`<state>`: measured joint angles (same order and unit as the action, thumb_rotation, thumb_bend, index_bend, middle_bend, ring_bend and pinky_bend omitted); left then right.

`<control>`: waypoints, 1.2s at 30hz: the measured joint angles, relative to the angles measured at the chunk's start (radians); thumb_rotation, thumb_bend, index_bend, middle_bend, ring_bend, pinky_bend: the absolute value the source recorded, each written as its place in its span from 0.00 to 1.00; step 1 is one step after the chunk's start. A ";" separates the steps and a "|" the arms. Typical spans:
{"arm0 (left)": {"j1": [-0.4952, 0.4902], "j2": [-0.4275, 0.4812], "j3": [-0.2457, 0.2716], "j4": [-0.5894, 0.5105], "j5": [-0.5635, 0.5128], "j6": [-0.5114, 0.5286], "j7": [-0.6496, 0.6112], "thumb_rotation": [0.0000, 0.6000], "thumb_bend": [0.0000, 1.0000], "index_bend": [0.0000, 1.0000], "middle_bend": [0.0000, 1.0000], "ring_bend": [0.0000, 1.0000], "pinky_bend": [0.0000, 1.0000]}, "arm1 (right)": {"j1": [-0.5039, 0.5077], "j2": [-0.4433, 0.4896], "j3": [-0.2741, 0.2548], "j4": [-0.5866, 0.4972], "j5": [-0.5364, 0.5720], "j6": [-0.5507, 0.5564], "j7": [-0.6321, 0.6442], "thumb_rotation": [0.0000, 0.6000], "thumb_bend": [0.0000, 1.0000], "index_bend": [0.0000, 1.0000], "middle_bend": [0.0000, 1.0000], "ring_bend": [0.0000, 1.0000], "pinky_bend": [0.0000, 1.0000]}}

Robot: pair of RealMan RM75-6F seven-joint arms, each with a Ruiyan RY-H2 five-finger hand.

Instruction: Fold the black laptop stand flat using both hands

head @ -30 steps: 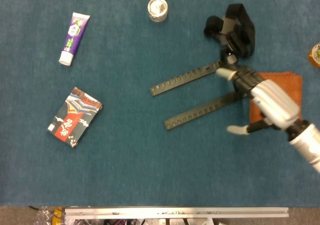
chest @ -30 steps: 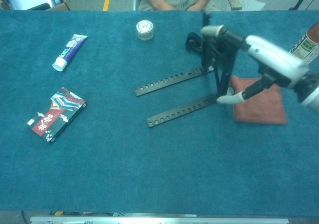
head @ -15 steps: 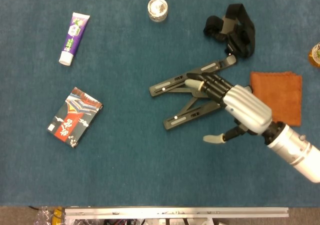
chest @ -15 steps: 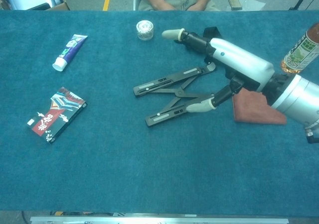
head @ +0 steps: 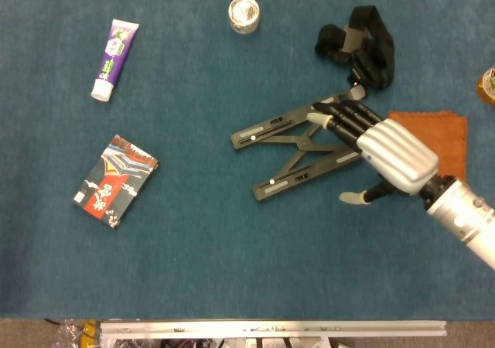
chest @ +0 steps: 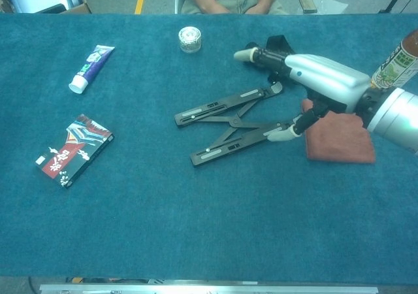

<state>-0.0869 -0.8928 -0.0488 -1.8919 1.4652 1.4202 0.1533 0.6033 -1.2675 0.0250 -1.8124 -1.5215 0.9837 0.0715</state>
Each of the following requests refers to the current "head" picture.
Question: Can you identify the purple toothpaste tube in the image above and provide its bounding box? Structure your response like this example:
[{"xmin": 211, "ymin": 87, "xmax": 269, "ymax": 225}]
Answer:
[{"xmin": 90, "ymin": 18, "xmax": 140, "ymax": 102}]

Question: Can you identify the amber tea bottle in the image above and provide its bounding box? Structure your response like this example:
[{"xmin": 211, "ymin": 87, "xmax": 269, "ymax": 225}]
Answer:
[{"xmin": 476, "ymin": 64, "xmax": 495, "ymax": 107}]

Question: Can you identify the clear plastic wrap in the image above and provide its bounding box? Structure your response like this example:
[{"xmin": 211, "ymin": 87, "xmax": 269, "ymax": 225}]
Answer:
[{"xmin": 53, "ymin": 320, "xmax": 84, "ymax": 348}]

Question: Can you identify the black red patterned box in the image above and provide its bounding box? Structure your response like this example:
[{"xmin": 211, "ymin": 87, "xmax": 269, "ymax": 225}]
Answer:
[{"xmin": 71, "ymin": 133, "xmax": 160, "ymax": 230}]

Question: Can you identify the yellow object under table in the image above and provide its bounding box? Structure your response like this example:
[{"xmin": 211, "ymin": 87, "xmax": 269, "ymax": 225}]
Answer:
[{"xmin": 81, "ymin": 319, "xmax": 97, "ymax": 342}]

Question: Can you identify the small round glass jar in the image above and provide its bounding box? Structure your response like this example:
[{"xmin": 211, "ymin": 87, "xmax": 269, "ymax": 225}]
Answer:
[{"xmin": 227, "ymin": 0, "xmax": 261, "ymax": 36}]

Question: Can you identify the black head strap mount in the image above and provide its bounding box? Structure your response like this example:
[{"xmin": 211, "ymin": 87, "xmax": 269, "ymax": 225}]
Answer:
[{"xmin": 313, "ymin": 5, "xmax": 396, "ymax": 90}]

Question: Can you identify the aluminium frame rail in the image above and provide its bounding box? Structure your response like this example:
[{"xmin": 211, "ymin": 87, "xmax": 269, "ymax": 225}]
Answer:
[{"xmin": 99, "ymin": 319, "xmax": 448, "ymax": 341}]

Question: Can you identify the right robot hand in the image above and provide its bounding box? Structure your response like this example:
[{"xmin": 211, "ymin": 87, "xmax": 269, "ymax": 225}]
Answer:
[{"xmin": 307, "ymin": 99, "xmax": 457, "ymax": 210}]

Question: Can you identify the black folding laptop stand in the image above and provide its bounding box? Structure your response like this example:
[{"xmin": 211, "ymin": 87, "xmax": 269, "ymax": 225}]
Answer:
[{"xmin": 230, "ymin": 84, "xmax": 367, "ymax": 202}]

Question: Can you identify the orange folded cloth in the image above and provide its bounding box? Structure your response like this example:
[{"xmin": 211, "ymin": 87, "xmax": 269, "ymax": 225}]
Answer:
[{"xmin": 387, "ymin": 110, "xmax": 469, "ymax": 183}]

